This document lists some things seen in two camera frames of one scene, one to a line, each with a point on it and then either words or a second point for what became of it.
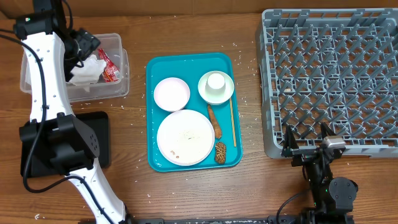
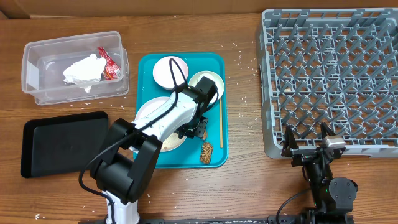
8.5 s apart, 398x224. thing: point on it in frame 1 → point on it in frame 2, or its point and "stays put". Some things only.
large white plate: (185, 137) → (168, 144)
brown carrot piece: (217, 131) → (204, 135)
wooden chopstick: (232, 124) → (221, 122)
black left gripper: (88, 42) → (198, 132)
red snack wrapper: (111, 72) stays put
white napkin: (89, 73) stays put
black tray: (67, 144) stays put
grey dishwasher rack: (337, 66) stays put
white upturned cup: (215, 83) → (208, 75)
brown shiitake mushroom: (221, 151) → (206, 153)
